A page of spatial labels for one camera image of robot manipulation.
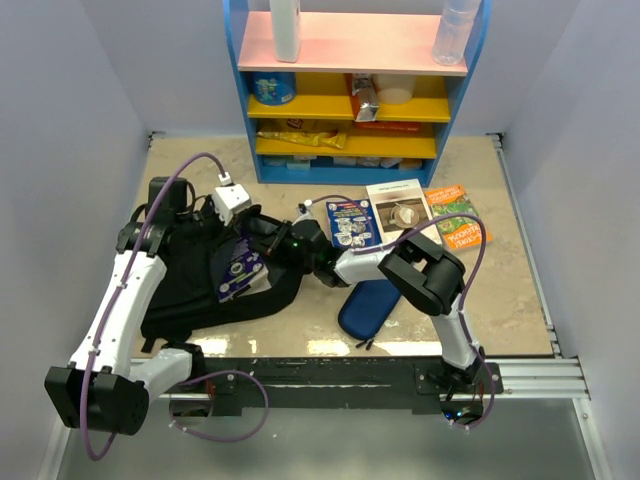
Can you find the blue shelf unit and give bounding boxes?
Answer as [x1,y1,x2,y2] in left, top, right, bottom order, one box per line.
[223,1,492,186]

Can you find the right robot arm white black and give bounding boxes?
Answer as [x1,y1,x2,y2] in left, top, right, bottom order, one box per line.
[256,218,484,393]

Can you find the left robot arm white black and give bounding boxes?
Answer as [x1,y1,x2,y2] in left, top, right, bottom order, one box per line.
[44,177,218,435]

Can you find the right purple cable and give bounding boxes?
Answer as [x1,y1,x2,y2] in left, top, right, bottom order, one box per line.
[299,193,497,431]

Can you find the orange flat box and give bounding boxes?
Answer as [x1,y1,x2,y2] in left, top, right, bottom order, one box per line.
[352,121,422,133]

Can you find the yellow chips bag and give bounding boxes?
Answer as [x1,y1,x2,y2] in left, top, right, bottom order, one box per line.
[256,118,347,149]

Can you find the blue zip pencil case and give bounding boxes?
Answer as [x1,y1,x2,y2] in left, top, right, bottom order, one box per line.
[338,280,401,349]

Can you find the blue round tin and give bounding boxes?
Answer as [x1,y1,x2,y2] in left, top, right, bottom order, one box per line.
[252,72,297,106]

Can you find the white carton on shelf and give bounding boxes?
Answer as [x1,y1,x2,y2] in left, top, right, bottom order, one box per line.
[269,0,301,63]

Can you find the aluminium rail frame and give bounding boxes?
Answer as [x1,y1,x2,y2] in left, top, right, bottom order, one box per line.
[37,130,613,480]

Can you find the purple book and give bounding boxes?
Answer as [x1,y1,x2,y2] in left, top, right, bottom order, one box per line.
[217,237,270,303]

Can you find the blue comic book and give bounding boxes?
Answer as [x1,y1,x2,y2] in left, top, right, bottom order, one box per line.
[326,199,381,249]

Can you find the black backpack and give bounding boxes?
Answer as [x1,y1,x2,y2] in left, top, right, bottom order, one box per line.
[140,205,304,353]

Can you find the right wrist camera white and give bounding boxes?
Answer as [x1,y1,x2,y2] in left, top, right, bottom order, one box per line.
[293,199,315,224]

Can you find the clear plastic bottle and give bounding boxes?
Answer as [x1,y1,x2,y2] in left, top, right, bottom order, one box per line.
[432,0,481,66]

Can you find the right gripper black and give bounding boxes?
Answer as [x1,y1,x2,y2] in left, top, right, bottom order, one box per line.
[249,219,318,269]

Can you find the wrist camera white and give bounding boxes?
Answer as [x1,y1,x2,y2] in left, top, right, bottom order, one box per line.
[293,199,315,224]
[212,172,252,226]

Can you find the silver orange snack bag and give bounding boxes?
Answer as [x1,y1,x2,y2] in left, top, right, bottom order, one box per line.
[351,73,379,122]

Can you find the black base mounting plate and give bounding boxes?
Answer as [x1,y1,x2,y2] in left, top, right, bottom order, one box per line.
[147,355,502,417]

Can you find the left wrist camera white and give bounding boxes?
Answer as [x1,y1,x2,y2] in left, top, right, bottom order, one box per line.
[212,172,252,226]

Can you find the white coffee cover book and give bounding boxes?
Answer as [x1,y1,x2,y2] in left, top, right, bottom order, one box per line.
[366,179,433,244]

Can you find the white plastic tub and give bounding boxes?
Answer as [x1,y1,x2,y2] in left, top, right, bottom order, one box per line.
[373,74,417,105]

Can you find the orange treehouse book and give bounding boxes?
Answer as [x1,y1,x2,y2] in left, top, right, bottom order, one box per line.
[423,184,494,251]

